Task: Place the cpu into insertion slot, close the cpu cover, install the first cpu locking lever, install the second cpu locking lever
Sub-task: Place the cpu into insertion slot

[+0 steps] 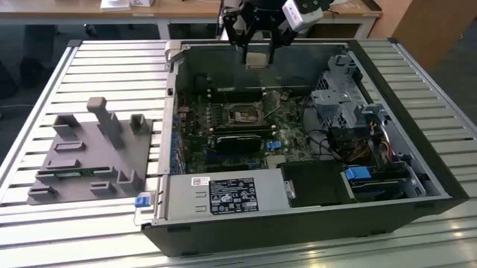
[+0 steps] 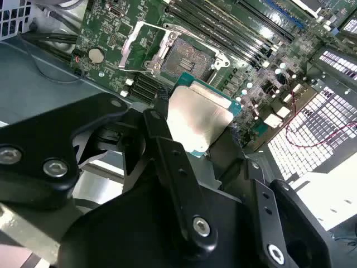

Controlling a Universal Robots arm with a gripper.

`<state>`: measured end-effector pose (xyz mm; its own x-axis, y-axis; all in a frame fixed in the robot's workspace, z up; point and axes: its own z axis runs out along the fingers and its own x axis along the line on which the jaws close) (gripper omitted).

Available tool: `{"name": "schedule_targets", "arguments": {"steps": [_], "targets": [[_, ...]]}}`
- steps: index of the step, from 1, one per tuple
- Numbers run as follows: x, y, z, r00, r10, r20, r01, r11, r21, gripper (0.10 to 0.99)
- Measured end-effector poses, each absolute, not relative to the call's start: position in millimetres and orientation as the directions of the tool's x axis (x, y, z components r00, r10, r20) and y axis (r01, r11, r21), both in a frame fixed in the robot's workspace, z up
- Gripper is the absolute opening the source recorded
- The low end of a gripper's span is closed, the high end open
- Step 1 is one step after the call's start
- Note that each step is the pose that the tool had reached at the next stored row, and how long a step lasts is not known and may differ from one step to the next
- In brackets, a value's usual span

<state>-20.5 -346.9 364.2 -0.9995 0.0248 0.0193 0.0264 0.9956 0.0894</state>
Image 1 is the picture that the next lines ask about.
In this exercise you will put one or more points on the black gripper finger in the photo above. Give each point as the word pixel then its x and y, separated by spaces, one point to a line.
pixel 231 30
pixel 287 36

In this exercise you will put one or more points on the silver CPU plate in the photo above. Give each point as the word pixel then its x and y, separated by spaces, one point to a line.
pixel 256 59

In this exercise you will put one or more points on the CPU socket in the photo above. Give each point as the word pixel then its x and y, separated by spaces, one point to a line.
pixel 242 115

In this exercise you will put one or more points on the grey case release latch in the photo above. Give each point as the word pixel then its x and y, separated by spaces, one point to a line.
pixel 172 51

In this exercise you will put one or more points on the small white box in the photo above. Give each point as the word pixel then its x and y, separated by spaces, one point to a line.
pixel 141 2

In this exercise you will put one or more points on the metal drive cage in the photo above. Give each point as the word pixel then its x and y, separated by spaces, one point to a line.
pixel 331 106

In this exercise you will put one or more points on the green motherboard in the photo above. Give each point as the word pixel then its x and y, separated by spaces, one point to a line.
pixel 290 134

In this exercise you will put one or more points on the wooden cabinet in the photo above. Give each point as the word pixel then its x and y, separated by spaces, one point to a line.
pixel 427 28

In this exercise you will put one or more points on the blue board connector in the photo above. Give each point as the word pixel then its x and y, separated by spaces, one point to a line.
pixel 272 145

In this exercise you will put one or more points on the graphics card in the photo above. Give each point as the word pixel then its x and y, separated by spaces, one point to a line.
pixel 237 145

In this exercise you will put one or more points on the silver finned heat sink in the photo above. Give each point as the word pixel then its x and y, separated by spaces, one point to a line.
pixel 275 161

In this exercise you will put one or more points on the black plastic shroud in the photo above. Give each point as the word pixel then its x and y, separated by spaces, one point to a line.
pixel 316 181

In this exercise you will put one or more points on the blue disk carrier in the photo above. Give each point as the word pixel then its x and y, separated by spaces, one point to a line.
pixel 356 173

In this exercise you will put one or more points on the grey parts rack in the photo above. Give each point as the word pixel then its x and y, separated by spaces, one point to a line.
pixel 92 156

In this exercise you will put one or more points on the silver power supply unit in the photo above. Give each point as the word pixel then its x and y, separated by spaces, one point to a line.
pixel 179 195

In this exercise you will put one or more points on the green RAM stick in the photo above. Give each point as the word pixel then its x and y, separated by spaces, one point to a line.
pixel 87 171

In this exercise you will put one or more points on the blue case latch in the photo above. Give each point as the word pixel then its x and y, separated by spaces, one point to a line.
pixel 141 201

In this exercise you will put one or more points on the black open PC case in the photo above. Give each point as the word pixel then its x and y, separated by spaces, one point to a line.
pixel 260 237

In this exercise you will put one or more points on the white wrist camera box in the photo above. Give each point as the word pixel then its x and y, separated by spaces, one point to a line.
pixel 302 16

